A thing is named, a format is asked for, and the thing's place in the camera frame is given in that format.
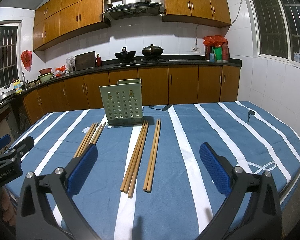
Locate wooden chopstick pair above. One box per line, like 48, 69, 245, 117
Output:
147, 119, 161, 193
142, 119, 159, 192

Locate yellow detergent bottle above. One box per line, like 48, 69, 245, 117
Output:
13, 79, 22, 94

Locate wooden chopstick far left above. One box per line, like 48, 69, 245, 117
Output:
73, 122, 95, 158

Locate wooden chopstick group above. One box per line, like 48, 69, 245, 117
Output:
77, 122, 99, 157
90, 122, 106, 145

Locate wooden chopstick left group inner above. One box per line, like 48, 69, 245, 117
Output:
90, 122, 106, 145

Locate stacked basins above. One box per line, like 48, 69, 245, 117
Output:
38, 68, 53, 82

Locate red plastic bag hanging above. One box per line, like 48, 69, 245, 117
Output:
20, 50, 33, 72

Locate wooden chopstick middle right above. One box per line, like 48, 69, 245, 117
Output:
128, 121, 148, 198

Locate wooden chopstick middle left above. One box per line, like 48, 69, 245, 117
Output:
120, 121, 146, 193

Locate wooden chopstick middle centre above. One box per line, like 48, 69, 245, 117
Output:
123, 121, 148, 193

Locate blue white striped tablecloth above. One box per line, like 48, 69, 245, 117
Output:
5, 101, 300, 240

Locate left barred window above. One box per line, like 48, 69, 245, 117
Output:
0, 24, 19, 89

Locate barred window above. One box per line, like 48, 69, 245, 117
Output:
0, 24, 19, 89
250, 0, 300, 63

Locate dark cutting board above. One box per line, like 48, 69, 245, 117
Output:
75, 51, 96, 71

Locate green perforated utensil holder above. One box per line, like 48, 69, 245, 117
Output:
99, 79, 143, 126

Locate red bottle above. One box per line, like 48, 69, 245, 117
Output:
96, 54, 102, 67

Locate black wok left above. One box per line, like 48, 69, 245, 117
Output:
114, 47, 136, 63

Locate wooden upper cabinets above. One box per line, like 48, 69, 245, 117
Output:
33, 0, 231, 50

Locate wooden cabinets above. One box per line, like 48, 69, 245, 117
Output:
33, 0, 231, 50
21, 64, 241, 124

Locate wooden lower cabinets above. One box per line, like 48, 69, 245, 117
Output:
21, 64, 241, 124

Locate black wok with lid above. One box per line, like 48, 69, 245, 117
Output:
141, 44, 164, 61

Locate red bag with containers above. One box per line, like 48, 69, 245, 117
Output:
203, 35, 229, 63

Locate steel range hood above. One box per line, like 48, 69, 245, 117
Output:
103, 0, 165, 20

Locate right barred window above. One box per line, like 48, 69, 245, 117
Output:
250, 0, 300, 63

